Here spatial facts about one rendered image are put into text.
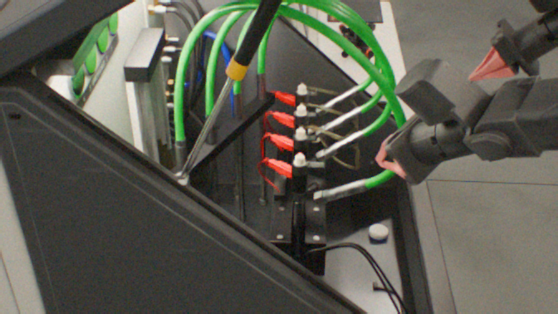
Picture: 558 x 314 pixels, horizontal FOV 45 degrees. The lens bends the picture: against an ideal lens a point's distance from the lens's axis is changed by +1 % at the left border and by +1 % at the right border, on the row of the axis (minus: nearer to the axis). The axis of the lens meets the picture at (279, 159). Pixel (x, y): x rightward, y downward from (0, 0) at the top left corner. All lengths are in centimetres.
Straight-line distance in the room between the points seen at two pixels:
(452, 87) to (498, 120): 7
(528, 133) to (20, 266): 60
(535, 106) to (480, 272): 193
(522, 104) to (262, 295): 37
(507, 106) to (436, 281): 50
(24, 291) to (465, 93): 58
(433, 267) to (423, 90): 49
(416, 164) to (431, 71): 16
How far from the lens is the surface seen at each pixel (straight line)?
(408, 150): 89
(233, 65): 68
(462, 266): 264
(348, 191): 102
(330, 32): 90
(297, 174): 114
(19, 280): 90
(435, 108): 80
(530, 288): 262
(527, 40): 116
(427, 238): 127
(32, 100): 73
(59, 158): 76
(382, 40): 189
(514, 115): 74
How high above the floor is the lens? 178
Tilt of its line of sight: 35 degrees down
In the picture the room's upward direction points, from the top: straight up
